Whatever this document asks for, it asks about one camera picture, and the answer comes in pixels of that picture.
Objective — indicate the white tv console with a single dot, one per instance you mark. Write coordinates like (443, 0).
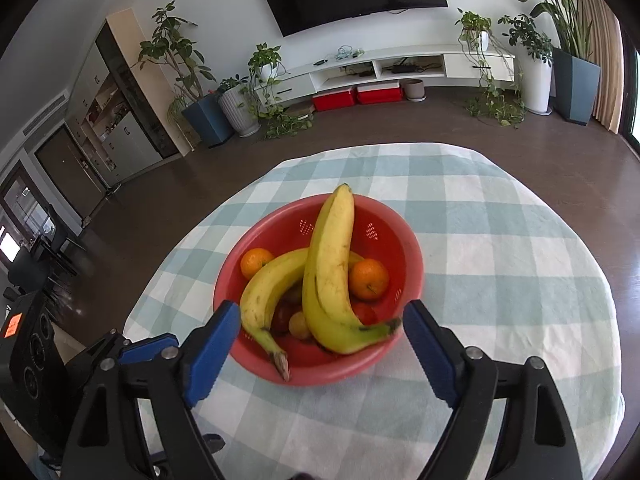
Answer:
(443, 65)

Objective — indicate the red tomato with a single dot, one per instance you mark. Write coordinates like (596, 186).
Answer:
(282, 315)
(365, 313)

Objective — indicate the curved yellow banana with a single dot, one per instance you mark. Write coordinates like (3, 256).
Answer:
(264, 291)

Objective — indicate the brown longan fruit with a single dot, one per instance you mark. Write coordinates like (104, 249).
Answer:
(297, 326)

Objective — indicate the small grey pot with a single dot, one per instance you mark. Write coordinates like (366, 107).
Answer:
(414, 90)

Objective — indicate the orange tangerine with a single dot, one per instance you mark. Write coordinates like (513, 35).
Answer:
(253, 261)

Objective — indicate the trailing pothos on console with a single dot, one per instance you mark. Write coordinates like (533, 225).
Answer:
(503, 106)
(263, 102)

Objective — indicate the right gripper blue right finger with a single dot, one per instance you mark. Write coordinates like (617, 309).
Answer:
(437, 350)

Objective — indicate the large leaf plant blue pot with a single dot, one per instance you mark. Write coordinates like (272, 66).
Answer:
(576, 78)

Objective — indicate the red storage box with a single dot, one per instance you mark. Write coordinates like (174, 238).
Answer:
(383, 92)
(334, 99)

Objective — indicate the bushy plant white pot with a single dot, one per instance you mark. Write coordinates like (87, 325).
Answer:
(534, 54)

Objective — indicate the small tangerine top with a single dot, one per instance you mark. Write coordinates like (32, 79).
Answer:
(368, 279)

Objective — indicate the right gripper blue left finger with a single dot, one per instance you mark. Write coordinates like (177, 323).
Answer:
(206, 349)

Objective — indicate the red storage box right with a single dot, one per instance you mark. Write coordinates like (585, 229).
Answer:
(383, 92)

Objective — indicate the long yellow banana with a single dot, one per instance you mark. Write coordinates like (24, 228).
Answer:
(331, 246)

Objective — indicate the plant in white ribbed pot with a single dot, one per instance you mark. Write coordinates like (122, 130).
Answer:
(233, 100)

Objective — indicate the green white checkered tablecloth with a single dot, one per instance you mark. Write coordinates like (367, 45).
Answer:
(502, 270)

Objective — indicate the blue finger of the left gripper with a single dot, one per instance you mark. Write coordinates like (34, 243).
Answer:
(146, 350)

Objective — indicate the white cabinet shelving unit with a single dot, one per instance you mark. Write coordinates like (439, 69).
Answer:
(117, 112)

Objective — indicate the tall plant blue pot left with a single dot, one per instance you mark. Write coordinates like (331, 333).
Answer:
(170, 47)

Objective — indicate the red storage box left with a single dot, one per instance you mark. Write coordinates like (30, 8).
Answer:
(334, 99)

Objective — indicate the beige curtain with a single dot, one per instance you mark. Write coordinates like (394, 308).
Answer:
(606, 50)

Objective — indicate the trailing pothos on console right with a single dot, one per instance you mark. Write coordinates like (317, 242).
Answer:
(503, 106)

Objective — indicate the red plastic colander bowl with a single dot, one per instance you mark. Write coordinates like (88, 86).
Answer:
(379, 233)

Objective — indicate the trailing pothos on console left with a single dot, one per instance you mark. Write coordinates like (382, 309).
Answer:
(263, 102)

